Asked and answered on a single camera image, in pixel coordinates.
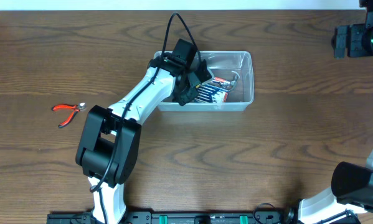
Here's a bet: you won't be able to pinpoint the blue precision screwdriver set case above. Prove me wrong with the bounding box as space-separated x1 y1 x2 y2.
193 84 229 103

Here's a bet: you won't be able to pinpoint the silver wrench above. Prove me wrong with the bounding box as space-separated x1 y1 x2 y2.
212 82 233 91

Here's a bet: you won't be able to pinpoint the red black claw hammer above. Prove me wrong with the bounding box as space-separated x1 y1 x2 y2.
211 71 240 91

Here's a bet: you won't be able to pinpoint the red black cutting pliers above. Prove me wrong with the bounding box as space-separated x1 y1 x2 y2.
51 102 88 129

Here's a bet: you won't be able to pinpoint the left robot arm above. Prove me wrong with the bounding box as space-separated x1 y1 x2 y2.
75 53 212 223

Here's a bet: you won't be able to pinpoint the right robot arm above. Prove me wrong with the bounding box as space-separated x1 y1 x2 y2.
283 1 373 223

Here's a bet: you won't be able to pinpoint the clear plastic container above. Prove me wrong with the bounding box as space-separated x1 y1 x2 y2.
158 51 254 111

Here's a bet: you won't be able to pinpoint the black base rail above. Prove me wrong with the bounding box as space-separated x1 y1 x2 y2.
46 202 360 224

